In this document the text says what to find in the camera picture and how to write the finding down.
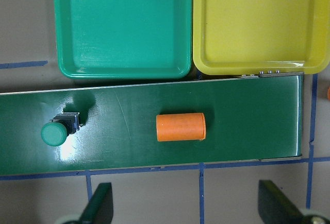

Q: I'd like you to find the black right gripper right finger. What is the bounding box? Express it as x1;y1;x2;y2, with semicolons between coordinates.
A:
258;180;306;223

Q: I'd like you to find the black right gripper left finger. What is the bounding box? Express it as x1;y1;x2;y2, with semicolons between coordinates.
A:
78;182;113;224

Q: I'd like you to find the green push button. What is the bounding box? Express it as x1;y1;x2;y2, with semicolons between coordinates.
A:
41;112;81;147

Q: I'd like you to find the plain orange cylinder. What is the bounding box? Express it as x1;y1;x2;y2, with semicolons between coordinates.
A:
156;113;206;142

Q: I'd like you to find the orange cylinder with white numbers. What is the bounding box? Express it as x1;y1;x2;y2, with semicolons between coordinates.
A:
327;87;330;101

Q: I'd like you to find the green conveyor belt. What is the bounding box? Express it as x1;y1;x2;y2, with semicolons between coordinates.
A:
1;75;303;175

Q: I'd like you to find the green tray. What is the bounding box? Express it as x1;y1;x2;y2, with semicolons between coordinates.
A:
54;0;192;79

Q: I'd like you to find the yellow tray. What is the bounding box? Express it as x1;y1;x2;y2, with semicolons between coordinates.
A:
192;0;329;75

